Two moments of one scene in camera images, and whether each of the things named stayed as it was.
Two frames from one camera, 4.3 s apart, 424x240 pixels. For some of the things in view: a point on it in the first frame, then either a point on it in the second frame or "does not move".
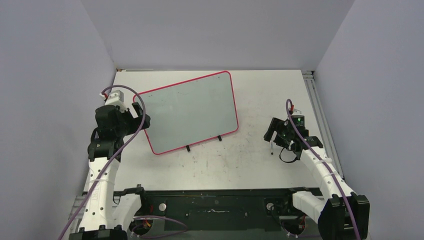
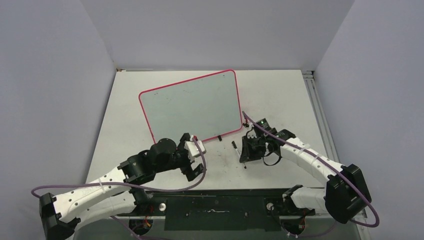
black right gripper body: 283,134 → 254,146
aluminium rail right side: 311,85 does not move
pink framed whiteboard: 189,112 does not move
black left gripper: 135,121 → 190,173
